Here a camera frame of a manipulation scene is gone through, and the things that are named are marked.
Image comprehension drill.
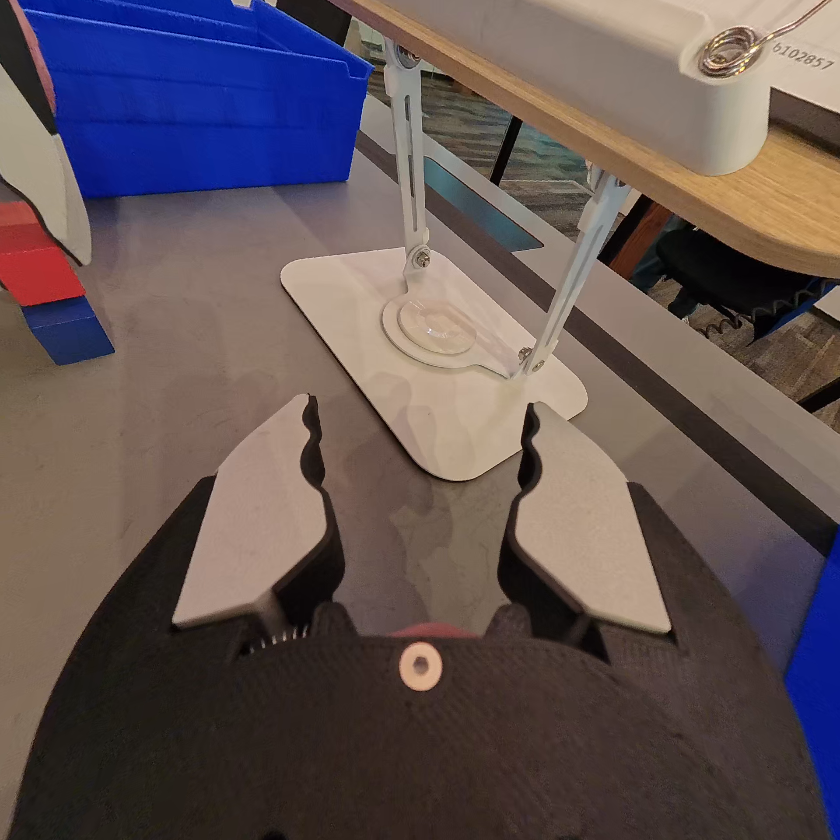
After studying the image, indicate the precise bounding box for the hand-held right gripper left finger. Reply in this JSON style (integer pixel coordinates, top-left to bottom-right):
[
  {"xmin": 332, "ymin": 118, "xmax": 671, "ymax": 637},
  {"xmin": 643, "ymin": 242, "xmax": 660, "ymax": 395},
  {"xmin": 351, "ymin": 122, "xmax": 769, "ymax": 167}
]
[{"xmin": 171, "ymin": 394, "xmax": 347, "ymax": 630}]

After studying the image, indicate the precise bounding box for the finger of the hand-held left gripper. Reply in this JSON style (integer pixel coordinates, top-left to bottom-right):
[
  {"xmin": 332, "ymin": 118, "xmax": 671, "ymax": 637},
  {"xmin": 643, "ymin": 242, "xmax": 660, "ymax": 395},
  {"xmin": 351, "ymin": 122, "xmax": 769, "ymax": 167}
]
[{"xmin": 0, "ymin": 62, "xmax": 93, "ymax": 268}]

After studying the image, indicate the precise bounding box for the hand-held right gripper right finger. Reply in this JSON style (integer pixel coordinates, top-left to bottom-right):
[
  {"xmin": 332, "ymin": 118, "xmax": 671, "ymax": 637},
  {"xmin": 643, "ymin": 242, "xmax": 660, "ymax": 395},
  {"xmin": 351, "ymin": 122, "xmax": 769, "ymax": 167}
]
[{"xmin": 497, "ymin": 402, "xmax": 673, "ymax": 636}]

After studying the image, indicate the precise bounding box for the red wooden cube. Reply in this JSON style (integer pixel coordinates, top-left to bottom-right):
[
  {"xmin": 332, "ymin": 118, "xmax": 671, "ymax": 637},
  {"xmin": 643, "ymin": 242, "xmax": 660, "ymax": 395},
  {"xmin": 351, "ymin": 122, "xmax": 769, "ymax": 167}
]
[{"xmin": 0, "ymin": 200, "xmax": 88, "ymax": 307}]

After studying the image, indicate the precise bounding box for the blue plastic bin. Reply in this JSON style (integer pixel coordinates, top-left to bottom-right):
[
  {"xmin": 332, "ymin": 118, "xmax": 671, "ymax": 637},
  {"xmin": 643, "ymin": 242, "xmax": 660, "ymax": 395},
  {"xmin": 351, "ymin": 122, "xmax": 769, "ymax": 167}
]
[
  {"xmin": 18, "ymin": 0, "xmax": 375, "ymax": 200},
  {"xmin": 784, "ymin": 545, "xmax": 840, "ymax": 840}
]

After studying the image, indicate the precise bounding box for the white metal stand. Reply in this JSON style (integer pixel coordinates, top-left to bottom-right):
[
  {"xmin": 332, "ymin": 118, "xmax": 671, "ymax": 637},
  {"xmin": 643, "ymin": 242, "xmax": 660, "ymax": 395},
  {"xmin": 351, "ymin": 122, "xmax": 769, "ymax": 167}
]
[{"xmin": 281, "ymin": 0, "xmax": 777, "ymax": 483}]

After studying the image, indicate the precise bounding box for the black office chair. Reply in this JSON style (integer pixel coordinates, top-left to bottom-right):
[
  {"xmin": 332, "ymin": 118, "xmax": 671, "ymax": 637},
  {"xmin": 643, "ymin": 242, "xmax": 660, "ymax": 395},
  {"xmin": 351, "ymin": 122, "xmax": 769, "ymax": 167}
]
[{"xmin": 656, "ymin": 226, "xmax": 834, "ymax": 329}]

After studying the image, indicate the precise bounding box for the blue storage crate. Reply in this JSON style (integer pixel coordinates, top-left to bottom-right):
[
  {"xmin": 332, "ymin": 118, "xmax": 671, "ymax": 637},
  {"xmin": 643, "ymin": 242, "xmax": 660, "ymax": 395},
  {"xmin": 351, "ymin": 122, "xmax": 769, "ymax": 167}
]
[{"xmin": 755, "ymin": 282, "xmax": 840, "ymax": 343}]

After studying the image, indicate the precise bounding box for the light wooden board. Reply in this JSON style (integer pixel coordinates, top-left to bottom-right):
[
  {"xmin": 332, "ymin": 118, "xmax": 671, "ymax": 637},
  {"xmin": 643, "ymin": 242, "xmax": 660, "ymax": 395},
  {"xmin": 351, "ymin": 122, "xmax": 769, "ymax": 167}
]
[{"xmin": 328, "ymin": 0, "xmax": 840, "ymax": 280}]

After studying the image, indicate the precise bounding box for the black metal leg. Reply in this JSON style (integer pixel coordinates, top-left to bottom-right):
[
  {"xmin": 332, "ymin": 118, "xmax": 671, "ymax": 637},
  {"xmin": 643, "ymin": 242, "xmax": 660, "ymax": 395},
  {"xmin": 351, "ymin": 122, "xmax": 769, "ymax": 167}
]
[{"xmin": 489, "ymin": 113, "xmax": 524, "ymax": 186}]

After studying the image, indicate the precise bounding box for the white paper sheet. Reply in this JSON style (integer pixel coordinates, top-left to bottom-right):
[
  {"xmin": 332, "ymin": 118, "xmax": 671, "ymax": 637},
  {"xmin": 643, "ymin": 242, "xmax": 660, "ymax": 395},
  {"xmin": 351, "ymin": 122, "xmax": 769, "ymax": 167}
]
[{"xmin": 768, "ymin": 33, "xmax": 840, "ymax": 109}]

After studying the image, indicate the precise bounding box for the black coiled cable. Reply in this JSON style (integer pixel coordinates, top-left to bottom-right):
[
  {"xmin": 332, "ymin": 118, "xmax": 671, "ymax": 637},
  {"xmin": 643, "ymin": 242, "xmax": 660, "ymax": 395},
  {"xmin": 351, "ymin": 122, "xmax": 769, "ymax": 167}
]
[{"xmin": 703, "ymin": 276, "xmax": 840, "ymax": 340}]

